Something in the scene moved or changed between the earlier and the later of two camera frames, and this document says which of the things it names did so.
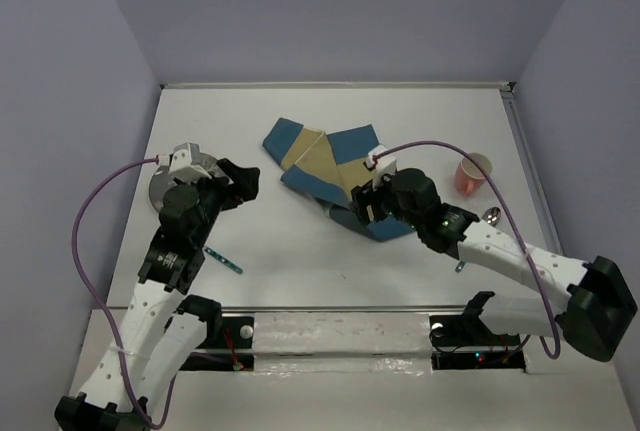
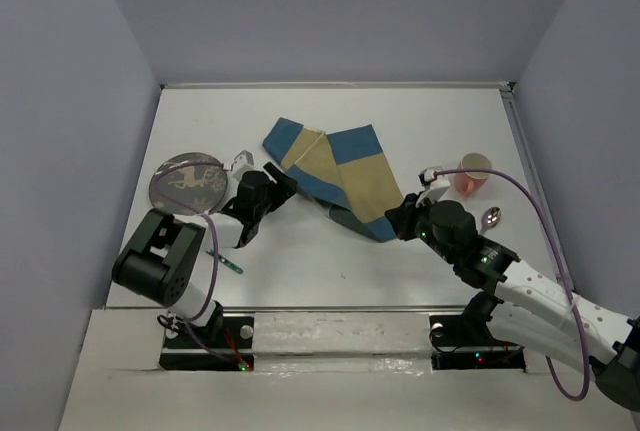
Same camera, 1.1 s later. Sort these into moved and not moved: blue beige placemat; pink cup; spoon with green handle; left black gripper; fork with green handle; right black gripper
Moved: right black gripper; left black gripper
Not moved: blue beige placemat; spoon with green handle; fork with green handle; pink cup
